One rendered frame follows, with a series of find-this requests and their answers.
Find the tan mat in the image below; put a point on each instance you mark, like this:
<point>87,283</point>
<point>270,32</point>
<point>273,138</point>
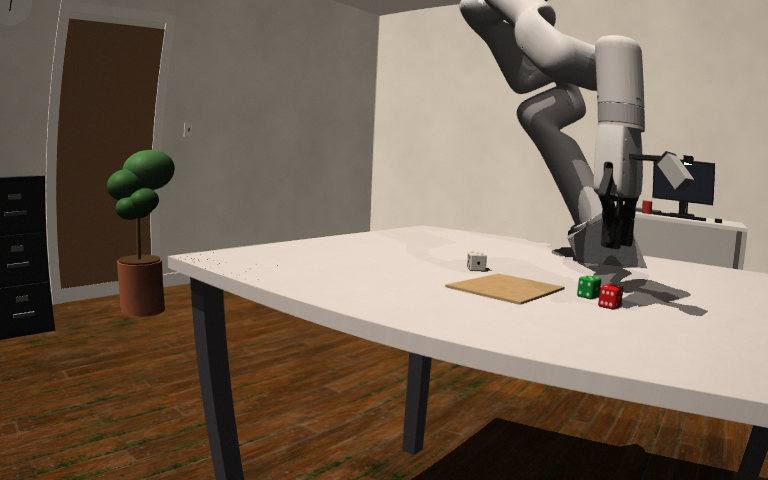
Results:
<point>506,288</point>

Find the red die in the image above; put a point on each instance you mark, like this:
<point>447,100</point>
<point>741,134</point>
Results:
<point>610,296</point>

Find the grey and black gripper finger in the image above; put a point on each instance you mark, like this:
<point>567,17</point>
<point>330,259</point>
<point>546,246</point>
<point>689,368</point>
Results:
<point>611,214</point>
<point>628,216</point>

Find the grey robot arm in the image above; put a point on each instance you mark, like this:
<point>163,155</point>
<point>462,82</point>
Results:
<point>620,95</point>

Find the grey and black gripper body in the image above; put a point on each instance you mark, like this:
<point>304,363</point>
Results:
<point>614,142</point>

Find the green die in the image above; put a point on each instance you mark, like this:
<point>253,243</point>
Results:
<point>589,287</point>

